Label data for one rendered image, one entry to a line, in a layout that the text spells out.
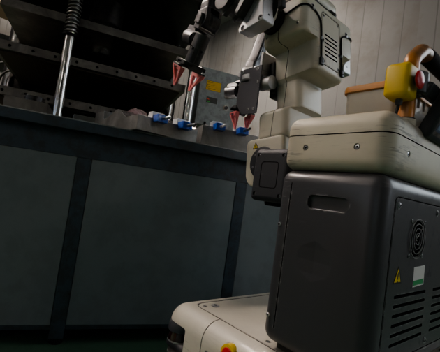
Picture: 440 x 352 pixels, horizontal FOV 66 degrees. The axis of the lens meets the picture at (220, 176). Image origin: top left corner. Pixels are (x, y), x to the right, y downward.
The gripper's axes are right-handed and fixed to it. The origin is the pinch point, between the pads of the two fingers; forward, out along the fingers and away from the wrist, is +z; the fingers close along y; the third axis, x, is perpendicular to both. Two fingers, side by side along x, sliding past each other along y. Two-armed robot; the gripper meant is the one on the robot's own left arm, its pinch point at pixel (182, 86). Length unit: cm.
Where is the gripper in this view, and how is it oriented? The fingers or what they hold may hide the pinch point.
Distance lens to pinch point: 134.0
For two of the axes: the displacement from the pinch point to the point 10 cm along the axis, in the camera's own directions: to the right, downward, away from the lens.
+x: 5.1, 4.9, -7.1
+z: -4.2, 8.6, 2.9
